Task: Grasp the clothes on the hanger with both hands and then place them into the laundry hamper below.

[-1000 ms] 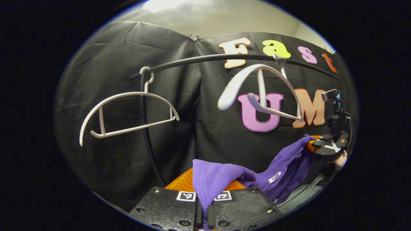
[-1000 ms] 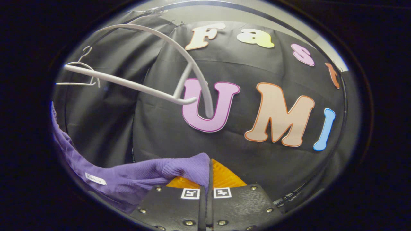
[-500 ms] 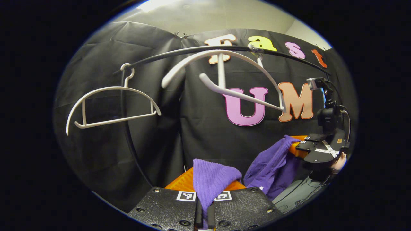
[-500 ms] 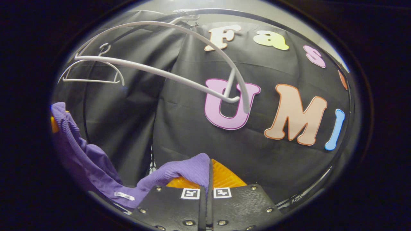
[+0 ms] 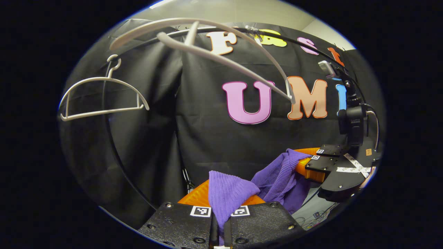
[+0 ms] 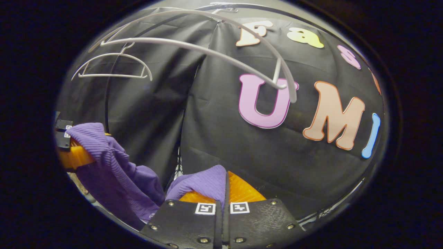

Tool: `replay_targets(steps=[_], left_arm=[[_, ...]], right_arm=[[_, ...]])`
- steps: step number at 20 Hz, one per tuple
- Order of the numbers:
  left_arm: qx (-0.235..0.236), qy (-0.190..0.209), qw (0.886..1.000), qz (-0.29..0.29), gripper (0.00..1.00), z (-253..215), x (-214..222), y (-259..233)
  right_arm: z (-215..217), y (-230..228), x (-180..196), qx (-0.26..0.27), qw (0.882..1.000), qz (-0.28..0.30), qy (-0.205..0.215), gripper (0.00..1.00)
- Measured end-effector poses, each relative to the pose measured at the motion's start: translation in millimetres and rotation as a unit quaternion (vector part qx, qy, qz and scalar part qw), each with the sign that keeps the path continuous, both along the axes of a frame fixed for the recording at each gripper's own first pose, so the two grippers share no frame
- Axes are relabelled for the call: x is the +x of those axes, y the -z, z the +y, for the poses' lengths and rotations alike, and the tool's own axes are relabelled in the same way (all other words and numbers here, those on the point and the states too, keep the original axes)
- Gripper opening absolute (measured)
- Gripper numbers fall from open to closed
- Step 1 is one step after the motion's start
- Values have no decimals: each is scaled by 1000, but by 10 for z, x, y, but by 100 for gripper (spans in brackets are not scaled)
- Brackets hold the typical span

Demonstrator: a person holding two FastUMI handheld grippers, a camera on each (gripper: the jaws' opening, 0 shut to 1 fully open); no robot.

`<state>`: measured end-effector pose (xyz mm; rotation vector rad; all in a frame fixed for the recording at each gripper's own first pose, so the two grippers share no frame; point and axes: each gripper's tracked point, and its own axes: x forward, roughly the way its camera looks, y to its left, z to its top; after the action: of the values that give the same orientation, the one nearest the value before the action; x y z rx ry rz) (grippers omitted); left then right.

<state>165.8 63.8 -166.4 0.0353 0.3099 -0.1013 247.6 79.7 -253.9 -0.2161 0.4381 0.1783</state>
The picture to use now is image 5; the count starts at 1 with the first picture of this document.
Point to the white plastic hanger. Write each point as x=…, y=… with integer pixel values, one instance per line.
x=108, y=78

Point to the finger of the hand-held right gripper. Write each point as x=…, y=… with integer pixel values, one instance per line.
x=328, y=164
x=332, y=150

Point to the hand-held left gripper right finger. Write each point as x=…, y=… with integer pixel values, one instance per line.
x=227, y=237

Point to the white hanger with taped hook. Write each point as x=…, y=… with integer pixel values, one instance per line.
x=173, y=40

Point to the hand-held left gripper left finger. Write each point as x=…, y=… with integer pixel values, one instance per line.
x=213, y=237

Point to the black clothes rail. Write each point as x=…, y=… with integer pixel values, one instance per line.
x=117, y=159

